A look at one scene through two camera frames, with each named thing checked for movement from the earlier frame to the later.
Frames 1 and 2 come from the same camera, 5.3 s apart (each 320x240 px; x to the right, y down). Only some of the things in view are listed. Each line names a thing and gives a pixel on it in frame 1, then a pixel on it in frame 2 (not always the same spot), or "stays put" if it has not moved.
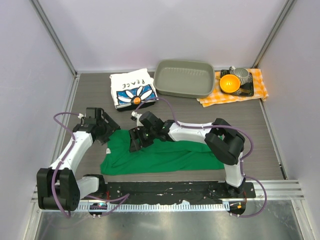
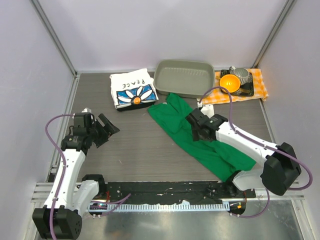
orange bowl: (229, 83) stays put
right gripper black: (134, 134) -> (196, 136)
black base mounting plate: (178, 192) stays put
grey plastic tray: (194, 79) stays put
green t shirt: (160, 156) -> (171, 114)
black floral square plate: (246, 90) stays put
